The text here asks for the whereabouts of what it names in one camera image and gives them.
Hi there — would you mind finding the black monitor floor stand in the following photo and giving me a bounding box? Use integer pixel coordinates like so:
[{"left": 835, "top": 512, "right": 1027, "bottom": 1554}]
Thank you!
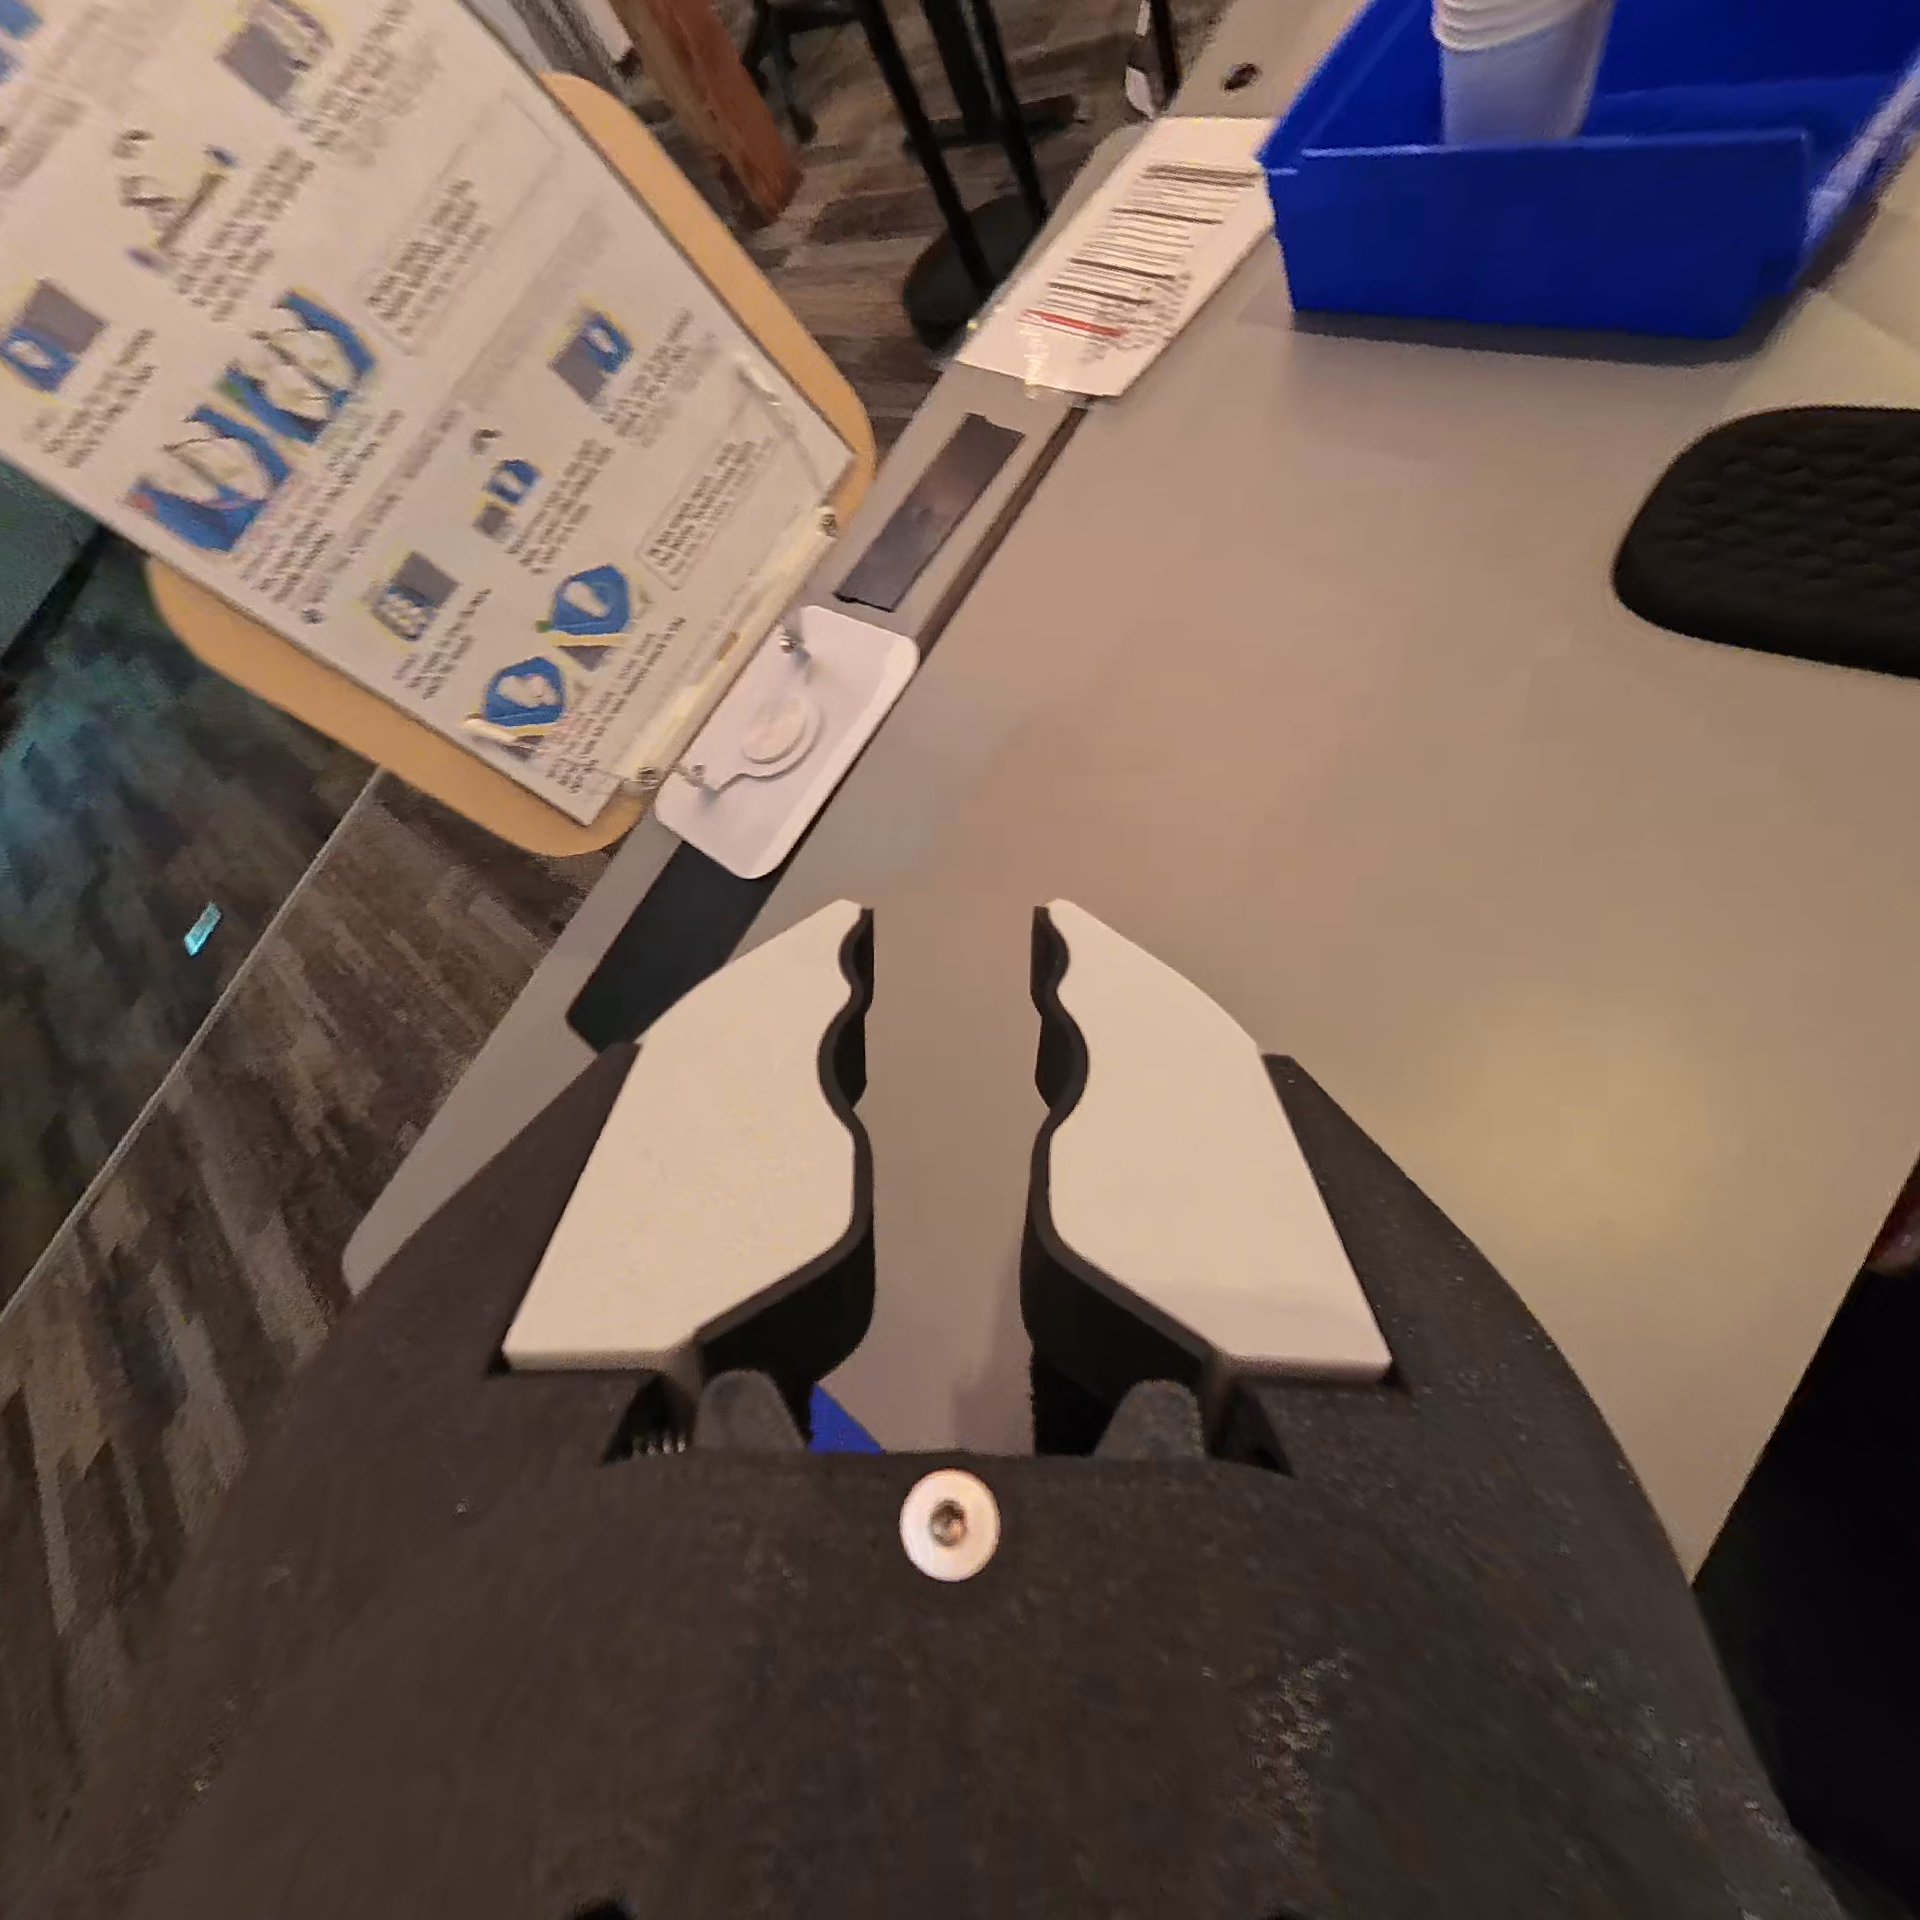
[{"left": 861, "top": 0, "right": 1179, "bottom": 350}]

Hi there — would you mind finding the thin wire tether white pin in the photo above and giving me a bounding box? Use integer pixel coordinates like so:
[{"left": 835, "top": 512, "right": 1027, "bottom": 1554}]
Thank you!
[
  {"left": 731, "top": 358, "right": 841, "bottom": 534},
  {"left": 462, "top": 712, "right": 670, "bottom": 789}
]

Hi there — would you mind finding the laminated printed paper sheet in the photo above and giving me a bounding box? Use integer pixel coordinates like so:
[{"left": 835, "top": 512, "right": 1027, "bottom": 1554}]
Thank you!
[{"left": 951, "top": 116, "right": 1278, "bottom": 401}]

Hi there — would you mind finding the black office chair base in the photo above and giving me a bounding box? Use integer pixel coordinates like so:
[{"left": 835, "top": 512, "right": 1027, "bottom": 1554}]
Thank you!
[{"left": 742, "top": 0, "right": 841, "bottom": 144}]

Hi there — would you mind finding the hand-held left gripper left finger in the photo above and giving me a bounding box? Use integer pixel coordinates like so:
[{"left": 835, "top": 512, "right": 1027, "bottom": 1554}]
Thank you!
[{"left": 499, "top": 900, "right": 880, "bottom": 1378}]

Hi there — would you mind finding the person's dark clothing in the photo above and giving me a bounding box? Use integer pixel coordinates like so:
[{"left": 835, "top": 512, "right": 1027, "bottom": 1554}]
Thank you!
[{"left": 1695, "top": 1184, "right": 1920, "bottom": 1920}]

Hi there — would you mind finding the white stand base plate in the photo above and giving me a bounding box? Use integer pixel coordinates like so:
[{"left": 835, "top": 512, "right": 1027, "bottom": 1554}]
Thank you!
[{"left": 651, "top": 603, "right": 921, "bottom": 881}]

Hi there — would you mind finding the white printed instruction sheet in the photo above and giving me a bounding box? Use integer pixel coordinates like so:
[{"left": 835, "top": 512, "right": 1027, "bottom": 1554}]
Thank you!
[{"left": 0, "top": 0, "right": 856, "bottom": 827}]

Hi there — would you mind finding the black rounded mesh object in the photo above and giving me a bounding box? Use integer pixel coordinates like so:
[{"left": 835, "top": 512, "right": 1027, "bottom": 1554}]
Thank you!
[{"left": 1611, "top": 406, "right": 1920, "bottom": 682}]

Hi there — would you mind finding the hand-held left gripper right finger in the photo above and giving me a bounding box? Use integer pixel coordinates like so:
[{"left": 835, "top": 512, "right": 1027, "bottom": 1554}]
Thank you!
[{"left": 1023, "top": 897, "right": 1396, "bottom": 1409}]

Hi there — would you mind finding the stack of white paper cups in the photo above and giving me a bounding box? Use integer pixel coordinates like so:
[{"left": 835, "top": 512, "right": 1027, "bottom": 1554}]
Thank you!
[{"left": 1429, "top": 0, "right": 1623, "bottom": 146}]

